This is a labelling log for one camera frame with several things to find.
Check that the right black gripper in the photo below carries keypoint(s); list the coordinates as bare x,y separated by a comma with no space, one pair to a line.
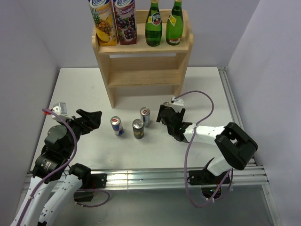
181,115

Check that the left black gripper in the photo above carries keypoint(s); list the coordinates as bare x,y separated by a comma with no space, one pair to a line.
93,119

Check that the black gold can front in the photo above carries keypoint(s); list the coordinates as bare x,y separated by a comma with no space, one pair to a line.
138,128

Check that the black gold can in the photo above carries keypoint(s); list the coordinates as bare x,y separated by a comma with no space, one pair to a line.
168,104
138,128

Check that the tall green glass bottle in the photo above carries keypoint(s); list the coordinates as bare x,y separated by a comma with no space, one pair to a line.
174,26

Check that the small round green bottle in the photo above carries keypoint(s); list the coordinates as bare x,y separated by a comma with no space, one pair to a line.
153,25

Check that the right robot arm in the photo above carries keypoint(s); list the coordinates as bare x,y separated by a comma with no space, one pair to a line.
212,136

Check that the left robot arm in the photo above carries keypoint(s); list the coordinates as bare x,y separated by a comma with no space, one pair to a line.
60,147

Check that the wooden two-tier shelf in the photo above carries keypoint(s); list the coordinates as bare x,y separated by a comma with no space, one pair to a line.
142,65

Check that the blue silver energy drink can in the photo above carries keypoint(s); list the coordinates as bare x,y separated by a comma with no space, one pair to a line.
117,125

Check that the silver slim can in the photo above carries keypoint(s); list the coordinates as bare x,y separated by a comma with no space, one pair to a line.
145,115

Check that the grape juice carton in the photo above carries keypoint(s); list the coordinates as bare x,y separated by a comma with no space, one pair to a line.
124,11

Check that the pineapple juice carton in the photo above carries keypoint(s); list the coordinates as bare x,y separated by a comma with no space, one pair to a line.
104,21

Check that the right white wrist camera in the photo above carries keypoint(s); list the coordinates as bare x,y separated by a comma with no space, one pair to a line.
177,104

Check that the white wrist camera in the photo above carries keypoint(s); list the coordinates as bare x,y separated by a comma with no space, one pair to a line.
60,109
177,104

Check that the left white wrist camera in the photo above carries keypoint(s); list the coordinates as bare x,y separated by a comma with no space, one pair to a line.
60,109

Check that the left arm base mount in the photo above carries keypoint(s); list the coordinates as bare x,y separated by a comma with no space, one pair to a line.
96,181

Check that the aluminium front rail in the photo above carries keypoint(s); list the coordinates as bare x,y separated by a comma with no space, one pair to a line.
169,178

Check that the aluminium side rail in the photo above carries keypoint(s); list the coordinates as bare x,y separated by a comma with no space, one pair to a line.
235,113

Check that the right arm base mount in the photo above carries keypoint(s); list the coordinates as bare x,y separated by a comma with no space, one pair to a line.
206,180

